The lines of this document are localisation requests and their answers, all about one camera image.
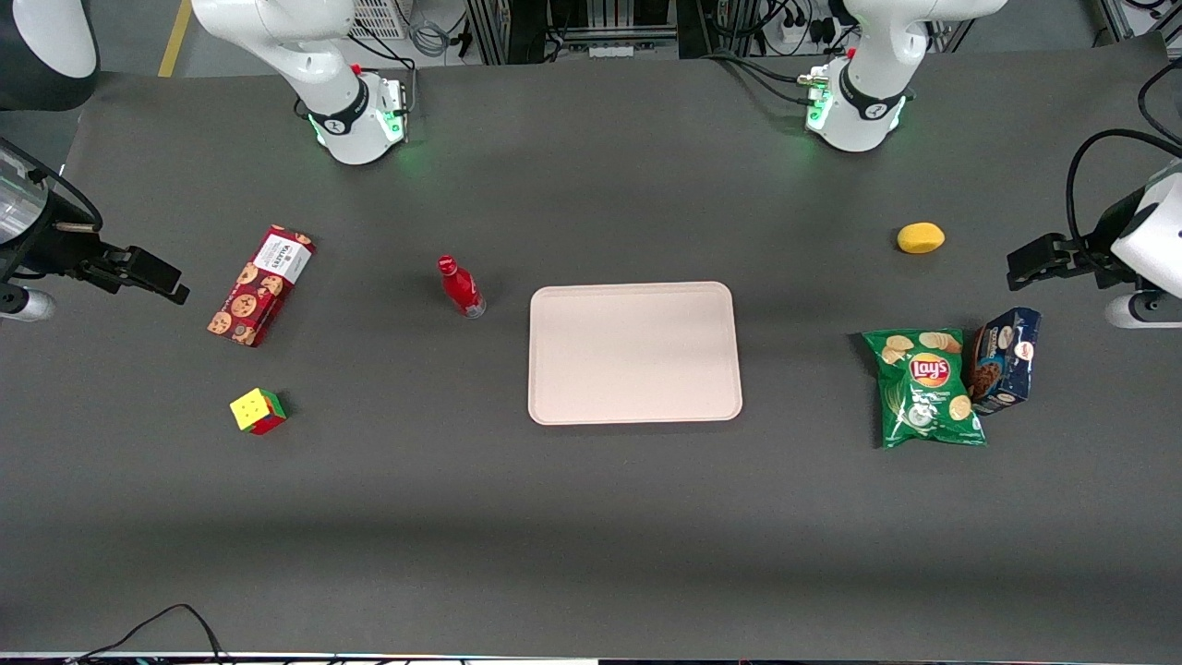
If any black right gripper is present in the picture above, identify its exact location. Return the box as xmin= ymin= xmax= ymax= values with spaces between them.
xmin=37 ymin=222 xmax=191 ymax=306

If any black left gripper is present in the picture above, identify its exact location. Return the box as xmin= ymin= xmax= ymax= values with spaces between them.
xmin=1007 ymin=198 xmax=1144 ymax=292

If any red coke bottle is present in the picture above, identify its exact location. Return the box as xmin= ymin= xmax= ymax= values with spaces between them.
xmin=438 ymin=255 xmax=487 ymax=320

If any pale pink plastic tray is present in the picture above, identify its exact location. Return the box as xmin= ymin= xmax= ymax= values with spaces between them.
xmin=527 ymin=282 xmax=743 ymax=426

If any dark blue cookie box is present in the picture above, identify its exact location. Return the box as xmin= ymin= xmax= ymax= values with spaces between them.
xmin=967 ymin=308 xmax=1043 ymax=416

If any red cookie box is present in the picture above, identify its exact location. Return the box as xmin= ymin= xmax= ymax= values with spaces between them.
xmin=207 ymin=225 xmax=317 ymax=348

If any multicoloured puzzle cube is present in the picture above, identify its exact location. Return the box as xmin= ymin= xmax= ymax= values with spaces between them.
xmin=229 ymin=388 xmax=288 ymax=436

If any green Lays chips bag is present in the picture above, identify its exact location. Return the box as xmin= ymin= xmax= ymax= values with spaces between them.
xmin=862 ymin=329 xmax=988 ymax=450

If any white power strip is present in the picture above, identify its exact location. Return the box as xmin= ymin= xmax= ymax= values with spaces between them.
xmin=778 ymin=17 xmax=837 ymax=49

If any white perforated box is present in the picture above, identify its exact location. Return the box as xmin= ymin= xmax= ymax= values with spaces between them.
xmin=349 ymin=0 xmax=409 ymax=41

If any aluminium equipment rack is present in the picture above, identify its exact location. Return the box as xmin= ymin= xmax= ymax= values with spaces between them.
xmin=466 ymin=0 xmax=730 ymax=66

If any dark grey table mat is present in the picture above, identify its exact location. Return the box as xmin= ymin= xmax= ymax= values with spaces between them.
xmin=0 ymin=32 xmax=1182 ymax=661

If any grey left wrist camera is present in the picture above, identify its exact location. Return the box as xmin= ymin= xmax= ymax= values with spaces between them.
xmin=1105 ymin=290 xmax=1182 ymax=330

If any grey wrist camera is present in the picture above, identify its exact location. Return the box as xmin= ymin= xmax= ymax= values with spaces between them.
xmin=0 ymin=286 xmax=57 ymax=324
xmin=1105 ymin=290 xmax=1182 ymax=330

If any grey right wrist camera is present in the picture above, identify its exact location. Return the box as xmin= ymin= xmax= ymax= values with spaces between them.
xmin=0 ymin=286 xmax=57 ymax=324

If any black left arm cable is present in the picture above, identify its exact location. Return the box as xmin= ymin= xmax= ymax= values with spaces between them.
xmin=1138 ymin=57 xmax=1182 ymax=147
xmin=1066 ymin=127 xmax=1182 ymax=255

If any aluminium frame post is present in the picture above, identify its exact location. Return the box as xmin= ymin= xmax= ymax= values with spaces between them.
xmin=1099 ymin=0 xmax=1182 ymax=42

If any thin black floor cable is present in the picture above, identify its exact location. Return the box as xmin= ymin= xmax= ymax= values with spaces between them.
xmin=65 ymin=604 xmax=232 ymax=665

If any black base cable bundle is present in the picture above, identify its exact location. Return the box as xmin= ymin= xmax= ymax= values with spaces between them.
xmin=702 ymin=51 xmax=823 ymax=107

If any grey coiled cable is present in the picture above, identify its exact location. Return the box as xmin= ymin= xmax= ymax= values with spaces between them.
xmin=409 ymin=17 xmax=453 ymax=58

